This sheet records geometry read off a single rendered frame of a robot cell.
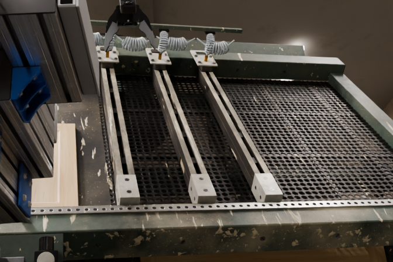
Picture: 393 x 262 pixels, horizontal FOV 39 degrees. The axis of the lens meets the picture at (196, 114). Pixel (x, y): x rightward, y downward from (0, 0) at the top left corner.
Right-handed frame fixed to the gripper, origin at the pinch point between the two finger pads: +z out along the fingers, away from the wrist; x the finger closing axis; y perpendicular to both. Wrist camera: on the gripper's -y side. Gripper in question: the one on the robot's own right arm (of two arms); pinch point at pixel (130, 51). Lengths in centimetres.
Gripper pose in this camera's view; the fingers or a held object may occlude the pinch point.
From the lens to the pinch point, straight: 170.1
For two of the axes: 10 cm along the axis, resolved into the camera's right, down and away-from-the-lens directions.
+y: -0.8, -0.4, 10.0
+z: 0.6, 10.0, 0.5
